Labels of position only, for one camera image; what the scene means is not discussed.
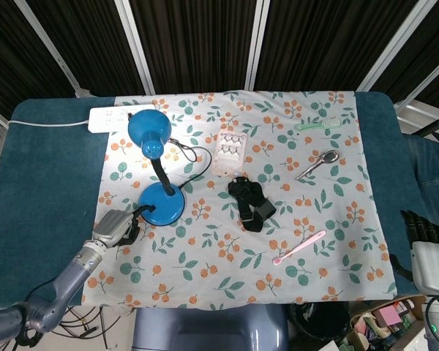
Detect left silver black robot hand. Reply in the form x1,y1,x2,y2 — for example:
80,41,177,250
91,204,158,250

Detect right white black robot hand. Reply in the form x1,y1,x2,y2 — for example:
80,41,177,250
389,209,439,295

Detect blue desk lamp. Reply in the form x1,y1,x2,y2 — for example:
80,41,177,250
127,110,187,227

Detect cardboard box with clutter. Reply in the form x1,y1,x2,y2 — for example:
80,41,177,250
345,295,437,351

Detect teal table cover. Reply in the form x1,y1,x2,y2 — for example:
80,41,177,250
0,91,427,312

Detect blue denim fabric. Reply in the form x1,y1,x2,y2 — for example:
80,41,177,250
400,133,439,224

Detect white power strip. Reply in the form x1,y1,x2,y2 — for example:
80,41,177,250
89,105,158,134

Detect floral print tablecloth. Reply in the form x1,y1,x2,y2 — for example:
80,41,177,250
80,90,399,312

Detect black waste bin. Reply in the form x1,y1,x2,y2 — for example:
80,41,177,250
288,301,356,351

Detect pink toothbrush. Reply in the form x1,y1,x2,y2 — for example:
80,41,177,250
272,230,326,266

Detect black curved tube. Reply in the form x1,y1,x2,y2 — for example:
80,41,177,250
416,116,439,140

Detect grey-blue robot torso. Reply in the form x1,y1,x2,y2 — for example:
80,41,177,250
131,305,290,351

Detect clear plastic blister tray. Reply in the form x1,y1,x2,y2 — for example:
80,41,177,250
211,130,249,176

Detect metal spoon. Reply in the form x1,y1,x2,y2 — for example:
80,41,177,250
296,150,340,181

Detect dark pleated curtain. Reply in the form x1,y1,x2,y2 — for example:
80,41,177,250
0,0,439,121

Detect black power cord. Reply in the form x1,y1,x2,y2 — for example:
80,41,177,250
168,137,213,191

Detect black floor cables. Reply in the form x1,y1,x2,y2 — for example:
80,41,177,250
20,305,133,351

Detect white power strip cable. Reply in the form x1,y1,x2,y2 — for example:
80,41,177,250
7,118,91,129

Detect white frame post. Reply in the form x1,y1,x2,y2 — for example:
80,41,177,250
113,0,157,95
14,0,93,97
394,82,439,124
246,0,271,92
353,0,432,93

